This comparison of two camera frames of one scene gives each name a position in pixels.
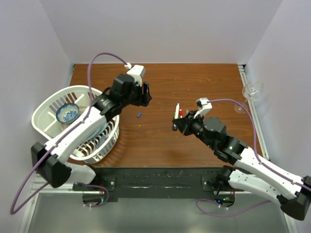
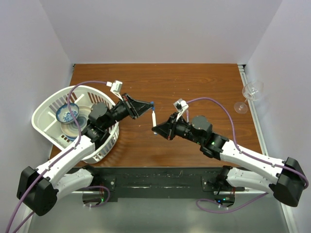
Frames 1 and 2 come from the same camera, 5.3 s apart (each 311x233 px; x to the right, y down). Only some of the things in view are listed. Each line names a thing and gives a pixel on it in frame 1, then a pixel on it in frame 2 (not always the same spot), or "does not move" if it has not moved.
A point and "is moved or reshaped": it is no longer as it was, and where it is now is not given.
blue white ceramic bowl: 67,112 does not move
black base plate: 159,182 does not move
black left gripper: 144,95 → 139,107
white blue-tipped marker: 177,111 is moved or reshaped
